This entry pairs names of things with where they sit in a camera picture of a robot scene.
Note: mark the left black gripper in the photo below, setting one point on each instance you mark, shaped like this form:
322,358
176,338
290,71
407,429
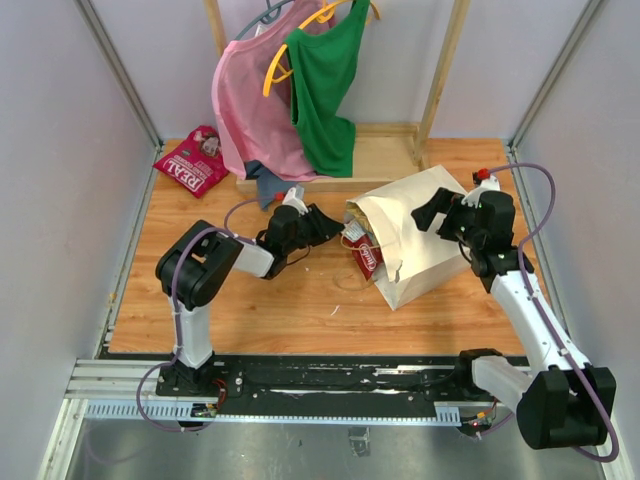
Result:
325,228

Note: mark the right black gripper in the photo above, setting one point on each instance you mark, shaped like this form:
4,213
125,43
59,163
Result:
444,201

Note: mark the beige paper bag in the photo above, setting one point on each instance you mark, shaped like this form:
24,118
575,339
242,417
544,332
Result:
415,262

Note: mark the red Chulpi snack bag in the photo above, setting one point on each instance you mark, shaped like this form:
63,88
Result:
363,247

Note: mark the pink REAL snack bag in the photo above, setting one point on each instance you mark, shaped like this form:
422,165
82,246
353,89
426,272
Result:
196,163

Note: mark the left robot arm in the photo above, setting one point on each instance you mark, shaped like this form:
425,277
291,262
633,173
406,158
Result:
193,271

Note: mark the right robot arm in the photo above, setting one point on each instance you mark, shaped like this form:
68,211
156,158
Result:
563,401

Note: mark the blue cloth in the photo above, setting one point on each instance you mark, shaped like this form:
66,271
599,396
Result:
268,184

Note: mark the wooden clothes rack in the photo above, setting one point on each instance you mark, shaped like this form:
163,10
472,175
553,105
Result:
385,152

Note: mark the green tank top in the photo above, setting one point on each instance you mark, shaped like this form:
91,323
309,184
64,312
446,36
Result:
324,67

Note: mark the pink mesh shirt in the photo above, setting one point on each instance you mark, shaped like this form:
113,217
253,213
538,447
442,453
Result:
250,125

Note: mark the grey-blue clothes hanger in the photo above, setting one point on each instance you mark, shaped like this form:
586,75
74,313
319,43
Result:
268,16

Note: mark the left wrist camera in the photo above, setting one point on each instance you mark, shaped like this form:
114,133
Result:
293,197

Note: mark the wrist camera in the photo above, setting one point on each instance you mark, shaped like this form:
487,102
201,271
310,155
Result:
483,181
293,197

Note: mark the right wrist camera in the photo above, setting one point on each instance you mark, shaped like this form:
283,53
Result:
483,181

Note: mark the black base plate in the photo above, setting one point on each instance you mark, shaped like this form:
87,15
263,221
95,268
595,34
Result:
352,386

